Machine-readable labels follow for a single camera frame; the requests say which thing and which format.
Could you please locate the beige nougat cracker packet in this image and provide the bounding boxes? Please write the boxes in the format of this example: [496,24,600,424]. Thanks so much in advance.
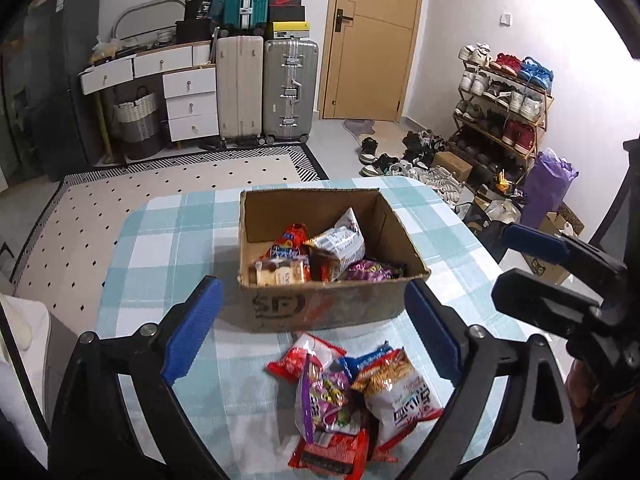
[250,256,310,286]

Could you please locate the white red chip bag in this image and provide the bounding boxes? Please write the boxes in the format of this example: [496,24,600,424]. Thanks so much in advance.
[304,208,366,283]

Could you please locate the person's right hand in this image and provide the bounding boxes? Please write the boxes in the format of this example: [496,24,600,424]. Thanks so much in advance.
[565,359,604,426]

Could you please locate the purple gift bag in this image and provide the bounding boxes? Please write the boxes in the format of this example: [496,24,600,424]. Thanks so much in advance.
[521,148,579,229]

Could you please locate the white orange chip bag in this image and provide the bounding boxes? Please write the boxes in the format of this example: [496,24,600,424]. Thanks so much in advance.
[352,349,444,451]

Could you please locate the blue snack packet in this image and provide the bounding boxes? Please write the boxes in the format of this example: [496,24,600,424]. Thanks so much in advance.
[338,341,393,382]

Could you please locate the teal checked tablecloth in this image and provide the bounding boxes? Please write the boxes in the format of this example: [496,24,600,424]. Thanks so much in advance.
[96,177,530,479]

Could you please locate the purple candy bag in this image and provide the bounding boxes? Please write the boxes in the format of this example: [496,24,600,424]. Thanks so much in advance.
[295,354,361,444]

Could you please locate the dotted beige rug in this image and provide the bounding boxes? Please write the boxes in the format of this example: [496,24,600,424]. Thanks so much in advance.
[10,142,330,304]

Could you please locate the SF cardboard box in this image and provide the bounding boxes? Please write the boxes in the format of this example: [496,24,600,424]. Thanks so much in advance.
[238,188,431,332]

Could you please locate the red dark snack packet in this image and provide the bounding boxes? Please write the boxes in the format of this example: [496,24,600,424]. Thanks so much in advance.
[288,429,398,479]

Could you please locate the small cardboard box on floor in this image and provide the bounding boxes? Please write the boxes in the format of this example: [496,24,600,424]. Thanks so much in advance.
[434,151,473,183]

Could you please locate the wooden shoe rack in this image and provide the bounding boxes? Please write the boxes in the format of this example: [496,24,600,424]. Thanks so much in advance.
[449,42,554,184]

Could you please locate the white side table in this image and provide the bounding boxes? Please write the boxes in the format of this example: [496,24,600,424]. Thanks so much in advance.
[0,292,52,470]

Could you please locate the woven laundry basket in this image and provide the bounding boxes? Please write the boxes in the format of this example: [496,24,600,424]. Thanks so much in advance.
[114,86,163,160]

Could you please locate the white drawer desk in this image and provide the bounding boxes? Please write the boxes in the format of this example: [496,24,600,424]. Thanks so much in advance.
[78,40,219,165]

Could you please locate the dark grey refrigerator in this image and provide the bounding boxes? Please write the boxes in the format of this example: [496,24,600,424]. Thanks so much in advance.
[10,0,104,181]

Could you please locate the beige hard suitcase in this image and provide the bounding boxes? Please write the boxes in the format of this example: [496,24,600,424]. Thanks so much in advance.
[216,36,265,145]

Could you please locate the silver aluminium suitcase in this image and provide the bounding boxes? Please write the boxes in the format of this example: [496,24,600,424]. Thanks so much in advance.
[262,38,319,144]

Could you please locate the wooden door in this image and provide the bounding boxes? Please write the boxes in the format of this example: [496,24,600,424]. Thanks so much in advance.
[318,0,422,122]

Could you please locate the stacked shoe boxes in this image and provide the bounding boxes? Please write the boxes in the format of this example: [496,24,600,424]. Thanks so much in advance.
[267,0,310,39]

